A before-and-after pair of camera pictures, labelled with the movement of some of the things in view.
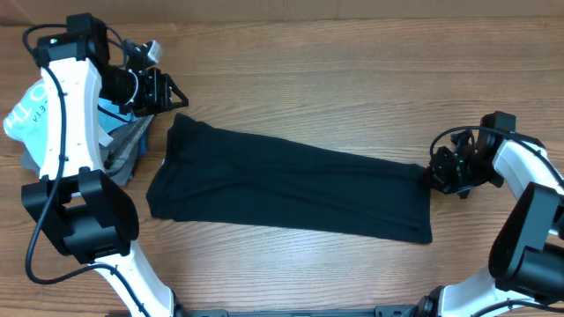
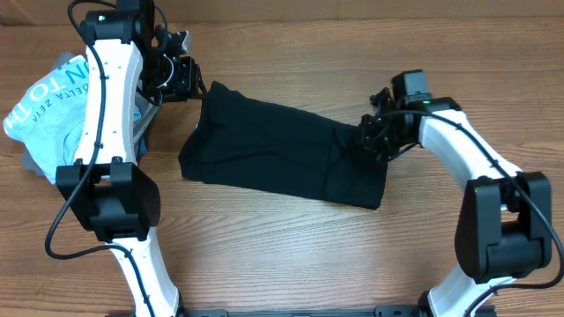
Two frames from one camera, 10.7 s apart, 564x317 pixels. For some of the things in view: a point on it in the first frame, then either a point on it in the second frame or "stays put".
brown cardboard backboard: [135, 11] stays put
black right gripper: [437, 177] -> [367, 125]
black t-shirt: [209, 173] -> [282, 143]
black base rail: [382, 311] stays put
